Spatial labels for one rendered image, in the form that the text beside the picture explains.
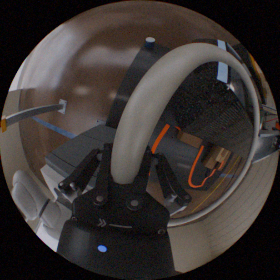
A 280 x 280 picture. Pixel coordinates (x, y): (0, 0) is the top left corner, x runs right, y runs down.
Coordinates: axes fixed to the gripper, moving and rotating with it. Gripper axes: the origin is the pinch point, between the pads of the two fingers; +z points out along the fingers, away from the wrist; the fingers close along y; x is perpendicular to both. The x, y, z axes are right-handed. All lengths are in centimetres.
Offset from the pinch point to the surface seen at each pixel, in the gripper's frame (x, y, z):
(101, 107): 7, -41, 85
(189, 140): -19, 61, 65
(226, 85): 21.6, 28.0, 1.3
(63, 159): -16.0, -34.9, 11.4
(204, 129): 3.3, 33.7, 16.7
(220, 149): -25, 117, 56
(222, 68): 29.2, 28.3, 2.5
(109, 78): 42, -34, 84
